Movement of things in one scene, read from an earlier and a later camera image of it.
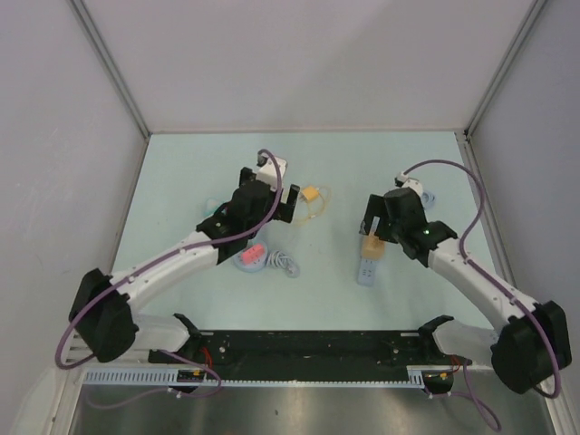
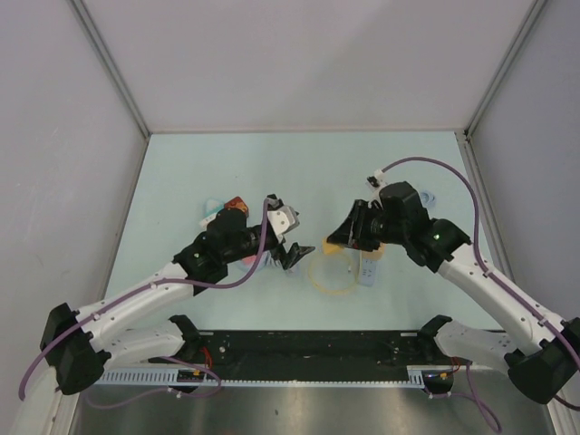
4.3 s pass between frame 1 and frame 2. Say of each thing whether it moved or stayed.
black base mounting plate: stayed
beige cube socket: stayed
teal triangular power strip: stayed
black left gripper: moved
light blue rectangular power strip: stayed
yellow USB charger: moved
